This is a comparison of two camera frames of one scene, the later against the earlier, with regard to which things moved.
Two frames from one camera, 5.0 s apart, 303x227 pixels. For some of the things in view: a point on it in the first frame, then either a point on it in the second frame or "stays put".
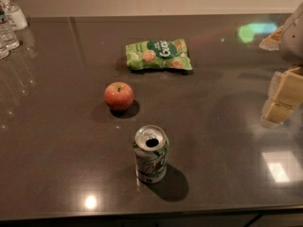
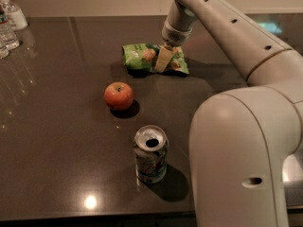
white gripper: [294, 35] -> [174, 36]
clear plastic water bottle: [8, 41] stays put
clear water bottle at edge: [4, 48] stays put
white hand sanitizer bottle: [16, 18] stays put
